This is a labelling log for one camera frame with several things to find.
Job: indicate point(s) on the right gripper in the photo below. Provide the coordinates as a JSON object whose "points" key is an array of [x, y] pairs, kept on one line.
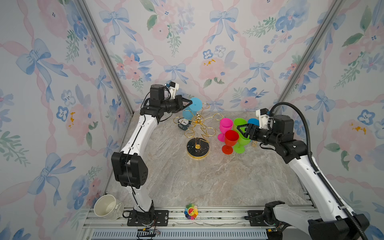
{"points": [[249, 127]]}

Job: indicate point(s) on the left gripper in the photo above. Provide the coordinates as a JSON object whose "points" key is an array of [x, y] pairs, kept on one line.
{"points": [[179, 100]]}

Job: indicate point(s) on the light blue wine glass back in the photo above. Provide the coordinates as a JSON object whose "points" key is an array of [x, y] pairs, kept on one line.
{"points": [[191, 110]]}

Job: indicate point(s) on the blue wine glass front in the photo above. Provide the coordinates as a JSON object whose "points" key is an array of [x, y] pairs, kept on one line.
{"points": [[254, 121]]}

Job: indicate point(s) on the green wine glass front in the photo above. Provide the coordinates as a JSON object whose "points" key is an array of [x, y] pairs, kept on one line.
{"points": [[238, 122]]}

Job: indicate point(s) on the green wine glass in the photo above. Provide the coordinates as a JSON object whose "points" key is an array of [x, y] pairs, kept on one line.
{"points": [[239, 147], [238, 122]]}

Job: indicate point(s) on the red wine glass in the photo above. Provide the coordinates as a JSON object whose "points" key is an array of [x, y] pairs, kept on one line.
{"points": [[230, 140]]}

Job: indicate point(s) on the green wine glass back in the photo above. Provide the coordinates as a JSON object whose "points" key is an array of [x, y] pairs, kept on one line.
{"points": [[239, 147]]}

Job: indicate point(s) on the magenta wine glass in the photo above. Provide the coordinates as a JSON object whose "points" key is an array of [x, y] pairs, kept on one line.
{"points": [[226, 124]]}

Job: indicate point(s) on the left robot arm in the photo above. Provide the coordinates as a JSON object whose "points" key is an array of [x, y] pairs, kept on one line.
{"points": [[129, 167]]}

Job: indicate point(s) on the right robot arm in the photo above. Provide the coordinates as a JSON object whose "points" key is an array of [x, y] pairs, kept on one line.
{"points": [[335, 219]]}

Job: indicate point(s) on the gold wine glass rack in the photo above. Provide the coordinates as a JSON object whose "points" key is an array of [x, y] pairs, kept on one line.
{"points": [[199, 133]]}

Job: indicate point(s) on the small black alarm clock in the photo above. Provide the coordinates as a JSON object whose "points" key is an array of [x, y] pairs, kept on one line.
{"points": [[183, 124]]}

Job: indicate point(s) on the rainbow flower toy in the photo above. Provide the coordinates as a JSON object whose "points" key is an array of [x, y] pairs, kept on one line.
{"points": [[191, 212]]}

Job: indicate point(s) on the white paper cup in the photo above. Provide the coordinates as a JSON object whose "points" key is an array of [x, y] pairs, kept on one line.
{"points": [[109, 207]]}

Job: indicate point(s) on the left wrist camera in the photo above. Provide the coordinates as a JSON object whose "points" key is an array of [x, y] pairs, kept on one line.
{"points": [[173, 88]]}

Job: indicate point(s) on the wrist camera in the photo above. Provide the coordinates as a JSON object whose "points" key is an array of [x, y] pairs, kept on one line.
{"points": [[173, 88], [263, 117]]}

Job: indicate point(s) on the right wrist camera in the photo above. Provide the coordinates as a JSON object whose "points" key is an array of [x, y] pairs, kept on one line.
{"points": [[263, 117]]}

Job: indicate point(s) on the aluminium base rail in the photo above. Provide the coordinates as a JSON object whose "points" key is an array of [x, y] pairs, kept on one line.
{"points": [[227, 223]]}

